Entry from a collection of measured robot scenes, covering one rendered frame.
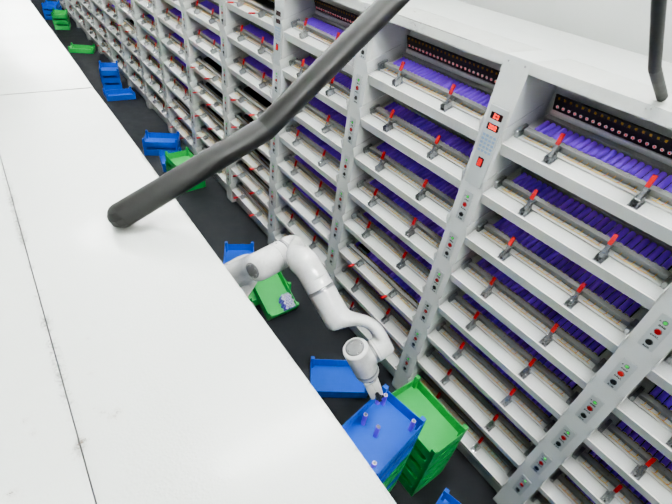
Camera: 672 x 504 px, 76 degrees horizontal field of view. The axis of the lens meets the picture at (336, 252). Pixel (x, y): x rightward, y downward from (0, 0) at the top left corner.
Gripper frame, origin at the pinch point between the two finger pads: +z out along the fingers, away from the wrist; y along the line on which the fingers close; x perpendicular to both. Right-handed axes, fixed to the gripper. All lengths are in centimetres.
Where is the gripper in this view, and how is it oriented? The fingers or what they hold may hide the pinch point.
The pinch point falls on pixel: (377, 392)
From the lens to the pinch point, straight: 165.6
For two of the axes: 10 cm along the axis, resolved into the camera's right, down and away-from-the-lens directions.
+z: 2.9, 6.7, 6.8
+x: 9.2, -4.0, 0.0
